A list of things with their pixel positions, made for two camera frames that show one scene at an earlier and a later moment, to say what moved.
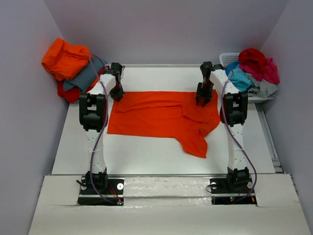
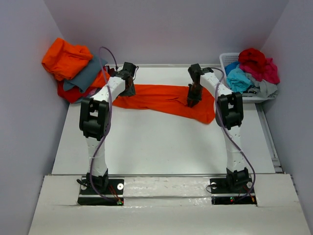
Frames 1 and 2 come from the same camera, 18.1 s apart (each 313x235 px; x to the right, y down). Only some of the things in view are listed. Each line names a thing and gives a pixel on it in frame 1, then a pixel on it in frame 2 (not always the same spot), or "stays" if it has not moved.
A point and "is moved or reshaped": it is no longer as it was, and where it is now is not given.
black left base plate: (115, 193) stays
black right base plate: (222, 194) stays
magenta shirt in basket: (268, 72) stays
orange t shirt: (170, 114) is moved or reshaped
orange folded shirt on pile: (65, 60) stays
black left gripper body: (117, 92) → (129, 91)
